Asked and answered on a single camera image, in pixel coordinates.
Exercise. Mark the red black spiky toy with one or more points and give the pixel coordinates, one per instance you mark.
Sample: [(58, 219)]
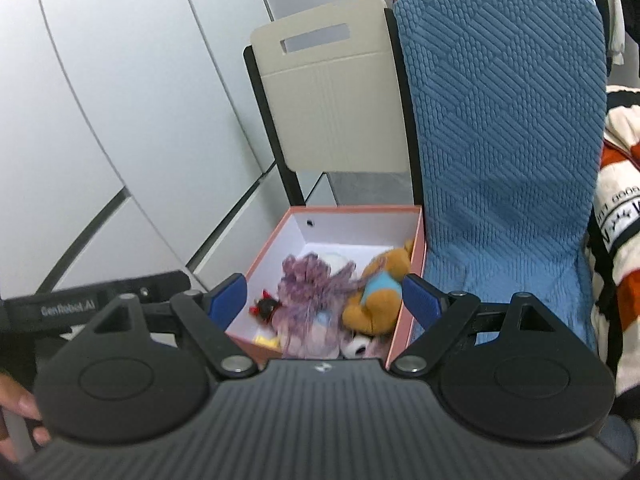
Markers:
[(265, 307)]

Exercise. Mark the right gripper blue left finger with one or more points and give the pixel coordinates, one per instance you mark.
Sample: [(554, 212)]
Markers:
[(203, 318)]

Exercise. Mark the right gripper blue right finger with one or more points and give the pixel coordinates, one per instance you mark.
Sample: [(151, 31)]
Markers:
[(444, 316)]

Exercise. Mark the pink plush toy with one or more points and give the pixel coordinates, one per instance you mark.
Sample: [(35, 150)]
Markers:
[(378, 347)]

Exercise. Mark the left human hand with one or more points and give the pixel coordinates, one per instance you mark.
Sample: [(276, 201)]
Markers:
[(19, 401)]

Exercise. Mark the pink cardboard storage box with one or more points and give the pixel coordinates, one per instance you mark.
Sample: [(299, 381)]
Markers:
[(359, 233)]

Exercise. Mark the beige chair backrest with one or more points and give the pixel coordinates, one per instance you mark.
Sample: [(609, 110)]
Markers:
[(332, 89)]

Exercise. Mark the blue quilted chair cover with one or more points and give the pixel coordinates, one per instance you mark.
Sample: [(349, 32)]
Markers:
[(509, 99)]

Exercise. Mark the small yellow toy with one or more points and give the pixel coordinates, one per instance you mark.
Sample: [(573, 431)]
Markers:
[(268, 342)]

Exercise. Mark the white plush with blue scarf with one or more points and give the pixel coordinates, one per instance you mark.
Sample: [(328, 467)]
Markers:
[(337, 264)]

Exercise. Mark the white orange patterned blanket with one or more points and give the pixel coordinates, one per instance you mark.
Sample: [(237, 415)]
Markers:
[(613, 249)]

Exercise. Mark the brown teddy bear blue shirt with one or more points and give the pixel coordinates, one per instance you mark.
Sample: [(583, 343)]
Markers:
[(374, 308)]

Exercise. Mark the purple pink fabric scrunchie bow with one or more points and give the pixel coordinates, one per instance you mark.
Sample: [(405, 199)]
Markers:
[(309, 323)]

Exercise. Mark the black and white panda plush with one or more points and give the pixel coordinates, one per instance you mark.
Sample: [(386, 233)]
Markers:
[(354, 346)]

